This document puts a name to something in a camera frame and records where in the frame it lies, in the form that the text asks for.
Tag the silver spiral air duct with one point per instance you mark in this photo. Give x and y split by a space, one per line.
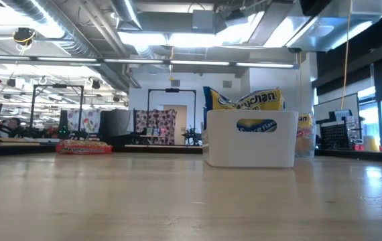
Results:
77 40

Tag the person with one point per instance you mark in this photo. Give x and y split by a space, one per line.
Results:
10 127

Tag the dark grey partition panel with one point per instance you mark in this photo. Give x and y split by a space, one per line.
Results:
115 125

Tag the white plastic bin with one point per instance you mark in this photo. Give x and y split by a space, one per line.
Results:
224 144

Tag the white board panel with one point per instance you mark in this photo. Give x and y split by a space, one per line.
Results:
345 103

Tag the yellow ramen packets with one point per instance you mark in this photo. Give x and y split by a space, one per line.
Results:
261 99

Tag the long linear ceiling light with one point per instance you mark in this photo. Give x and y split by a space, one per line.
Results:
197 63

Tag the small background robot arm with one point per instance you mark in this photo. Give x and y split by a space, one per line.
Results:
191 137

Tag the grey ceiling junction box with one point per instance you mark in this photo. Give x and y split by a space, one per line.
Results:
203 20

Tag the white patterned cloth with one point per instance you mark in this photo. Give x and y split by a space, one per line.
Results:
88 120

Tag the dark floral cloth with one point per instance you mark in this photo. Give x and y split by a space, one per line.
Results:
157 124

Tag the beige door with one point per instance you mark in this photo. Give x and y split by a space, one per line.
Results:
180 124

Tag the rectangular metal air duct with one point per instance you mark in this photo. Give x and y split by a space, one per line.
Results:
338 23

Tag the yellow container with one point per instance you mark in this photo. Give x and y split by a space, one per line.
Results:
371 143

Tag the blue soy sauce noodle pack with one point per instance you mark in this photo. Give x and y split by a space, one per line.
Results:
218 100

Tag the black perforated crate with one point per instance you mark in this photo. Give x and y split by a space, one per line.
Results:
335 136

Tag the black metal gantry frame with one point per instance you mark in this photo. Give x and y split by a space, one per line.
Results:
149 114
33 110

